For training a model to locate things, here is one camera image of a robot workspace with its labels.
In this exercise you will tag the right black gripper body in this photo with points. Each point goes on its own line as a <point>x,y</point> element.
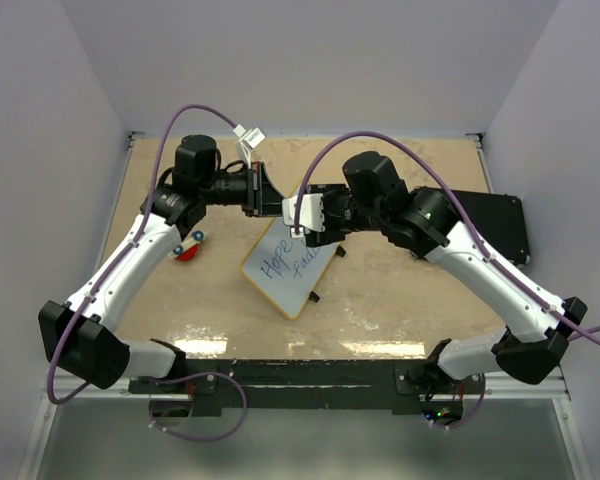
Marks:
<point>340,213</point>

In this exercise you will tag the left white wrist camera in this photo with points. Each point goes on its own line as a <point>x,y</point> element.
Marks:
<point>247,140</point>

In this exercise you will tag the black hard case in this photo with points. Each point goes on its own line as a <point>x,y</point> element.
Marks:
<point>500,220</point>

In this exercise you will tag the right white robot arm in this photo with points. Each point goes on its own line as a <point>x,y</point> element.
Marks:
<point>429,224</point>

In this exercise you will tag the yellow framed whiteboard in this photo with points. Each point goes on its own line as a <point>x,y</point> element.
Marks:
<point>285,270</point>

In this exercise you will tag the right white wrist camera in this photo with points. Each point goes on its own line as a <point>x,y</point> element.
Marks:
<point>306,217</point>

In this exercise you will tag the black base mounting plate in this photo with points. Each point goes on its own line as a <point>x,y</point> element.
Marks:
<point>304,385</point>

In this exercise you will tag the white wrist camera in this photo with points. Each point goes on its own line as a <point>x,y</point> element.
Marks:
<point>247,140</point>
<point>306,217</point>

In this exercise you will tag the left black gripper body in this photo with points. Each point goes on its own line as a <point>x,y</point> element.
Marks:
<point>252,206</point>

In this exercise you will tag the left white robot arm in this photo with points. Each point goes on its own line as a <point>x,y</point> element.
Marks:
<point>79,334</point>

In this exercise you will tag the red white toy car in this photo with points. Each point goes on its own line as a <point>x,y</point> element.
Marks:
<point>188,248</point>

